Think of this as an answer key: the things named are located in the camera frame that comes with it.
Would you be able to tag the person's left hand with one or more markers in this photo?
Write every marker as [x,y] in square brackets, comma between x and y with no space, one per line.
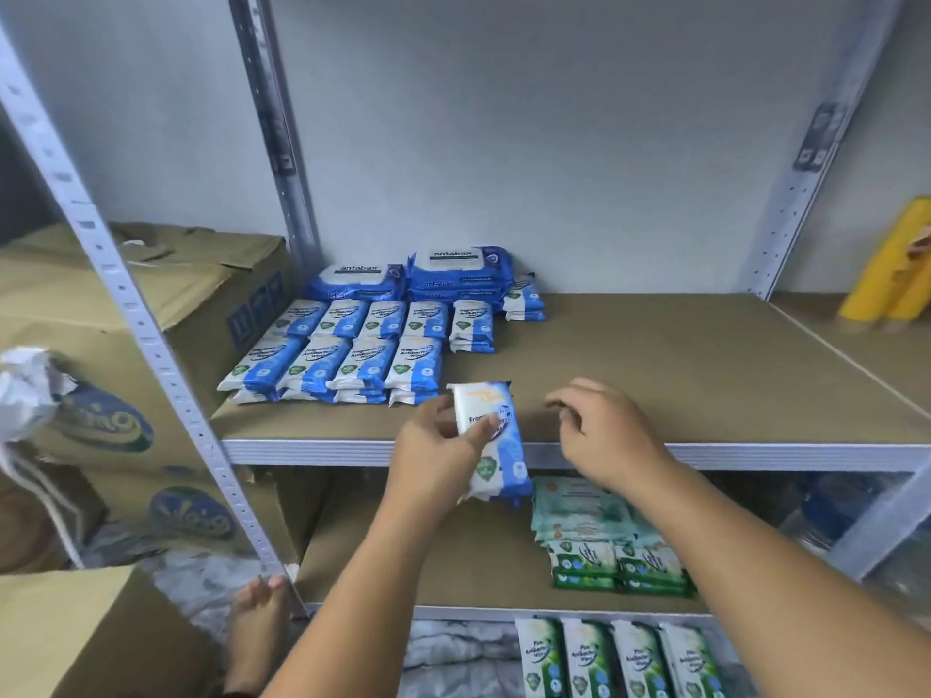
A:
[434,472]

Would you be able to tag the person's right hand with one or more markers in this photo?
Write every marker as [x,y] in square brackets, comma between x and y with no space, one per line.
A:
[614,436]

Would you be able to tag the teal guardian wipe packs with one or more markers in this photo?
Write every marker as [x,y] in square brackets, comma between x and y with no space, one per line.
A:
[579,501]

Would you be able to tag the small blue packets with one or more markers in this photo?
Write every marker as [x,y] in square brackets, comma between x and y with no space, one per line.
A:
[480,397]

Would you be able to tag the grey metal shelf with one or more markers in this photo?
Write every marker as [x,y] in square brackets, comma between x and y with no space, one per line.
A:
[728,455]

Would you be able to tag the group of blue wipe packets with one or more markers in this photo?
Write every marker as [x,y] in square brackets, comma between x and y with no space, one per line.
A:
[335,349]

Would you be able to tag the group of green pine packets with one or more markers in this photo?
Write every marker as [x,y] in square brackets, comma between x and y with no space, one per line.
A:
[611,661]

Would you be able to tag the person's right forearm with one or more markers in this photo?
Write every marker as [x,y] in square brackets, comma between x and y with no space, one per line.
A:
[786,574]

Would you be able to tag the person's left forearm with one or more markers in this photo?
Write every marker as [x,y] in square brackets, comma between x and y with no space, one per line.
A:
[364,611]

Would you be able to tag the person's left foot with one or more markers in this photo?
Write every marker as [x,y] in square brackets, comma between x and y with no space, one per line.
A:
[259,632]

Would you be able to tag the water bottles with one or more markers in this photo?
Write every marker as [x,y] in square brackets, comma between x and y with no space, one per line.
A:
[844,509]

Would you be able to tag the cardboard box blue print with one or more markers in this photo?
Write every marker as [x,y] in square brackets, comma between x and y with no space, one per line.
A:
[175,283]
[189,509]

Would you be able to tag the yellow bottle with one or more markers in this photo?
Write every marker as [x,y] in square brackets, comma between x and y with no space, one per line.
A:
[917,291]
[880,262]

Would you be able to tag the plain cardboard box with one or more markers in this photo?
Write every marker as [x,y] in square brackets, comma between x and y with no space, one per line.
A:
[73,640]

